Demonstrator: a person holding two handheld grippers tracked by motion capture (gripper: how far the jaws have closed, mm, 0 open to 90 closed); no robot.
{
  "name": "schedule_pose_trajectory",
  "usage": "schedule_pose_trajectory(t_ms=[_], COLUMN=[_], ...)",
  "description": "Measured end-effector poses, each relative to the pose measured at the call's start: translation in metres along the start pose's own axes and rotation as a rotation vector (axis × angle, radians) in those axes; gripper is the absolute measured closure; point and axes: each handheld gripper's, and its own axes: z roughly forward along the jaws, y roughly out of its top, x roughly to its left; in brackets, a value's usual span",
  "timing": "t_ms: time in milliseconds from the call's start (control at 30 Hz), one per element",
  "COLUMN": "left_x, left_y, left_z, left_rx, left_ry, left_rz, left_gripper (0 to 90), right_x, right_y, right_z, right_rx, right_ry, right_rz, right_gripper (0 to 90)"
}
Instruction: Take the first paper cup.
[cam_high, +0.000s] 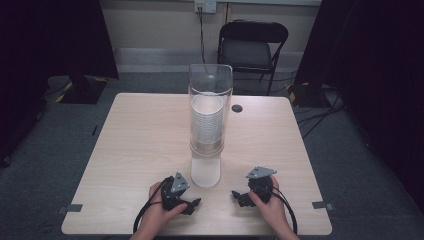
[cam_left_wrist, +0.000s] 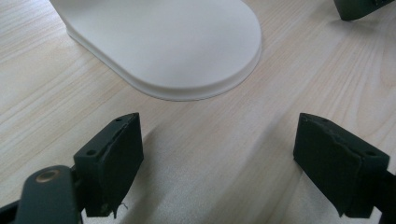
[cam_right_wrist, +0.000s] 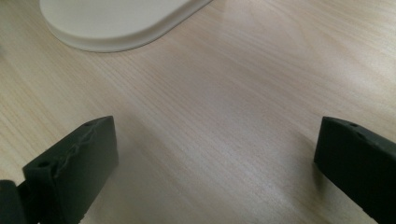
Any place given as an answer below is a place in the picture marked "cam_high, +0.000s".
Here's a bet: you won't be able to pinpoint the stack of white paper cups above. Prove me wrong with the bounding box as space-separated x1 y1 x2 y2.
190 93 225 152

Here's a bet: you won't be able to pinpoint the grey tape strip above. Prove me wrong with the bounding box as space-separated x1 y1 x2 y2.
311 200 336 212
56 203 84 215

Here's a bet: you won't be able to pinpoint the black floor cables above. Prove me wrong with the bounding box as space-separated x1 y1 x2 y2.
294 88 346 140

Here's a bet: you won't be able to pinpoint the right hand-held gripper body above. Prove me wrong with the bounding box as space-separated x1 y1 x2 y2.
245 165 278 205

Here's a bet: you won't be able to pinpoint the black stand base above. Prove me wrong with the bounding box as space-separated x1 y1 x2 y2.
287 81 333 109
55 75 109 105

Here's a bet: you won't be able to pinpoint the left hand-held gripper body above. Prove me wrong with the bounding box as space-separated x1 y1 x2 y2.
160 171 191 212

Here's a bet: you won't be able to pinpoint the dark curtain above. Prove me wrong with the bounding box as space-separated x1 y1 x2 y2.
0 0 120 168
294 0 424 216

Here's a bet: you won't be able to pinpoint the single white paper cup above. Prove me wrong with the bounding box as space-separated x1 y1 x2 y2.
189 153 222 189

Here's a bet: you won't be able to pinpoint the black folding chair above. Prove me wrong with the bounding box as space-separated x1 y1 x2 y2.
216 19 290 96

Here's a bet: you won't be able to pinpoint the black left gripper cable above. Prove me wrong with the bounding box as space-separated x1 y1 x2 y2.
132 177 172 235

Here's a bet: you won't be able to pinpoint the clear plastic cup dispenser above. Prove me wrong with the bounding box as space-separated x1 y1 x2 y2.
187 63 234 158

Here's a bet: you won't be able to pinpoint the white wall outlet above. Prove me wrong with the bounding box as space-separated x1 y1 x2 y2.
194 0 218 15

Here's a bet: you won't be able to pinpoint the person's left hand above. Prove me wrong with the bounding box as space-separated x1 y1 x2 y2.
139 181 189 235

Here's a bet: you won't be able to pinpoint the black wall power cable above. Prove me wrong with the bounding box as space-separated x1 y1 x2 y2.
198 6 207 65

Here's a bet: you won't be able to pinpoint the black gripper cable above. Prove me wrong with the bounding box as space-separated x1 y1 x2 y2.
132 177 172 235
261 184 299 235

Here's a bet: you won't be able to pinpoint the person's right hand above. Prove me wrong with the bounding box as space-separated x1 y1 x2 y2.
247 175 295 236

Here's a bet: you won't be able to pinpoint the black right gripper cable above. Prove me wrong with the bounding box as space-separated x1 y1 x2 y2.
261 184 299 235

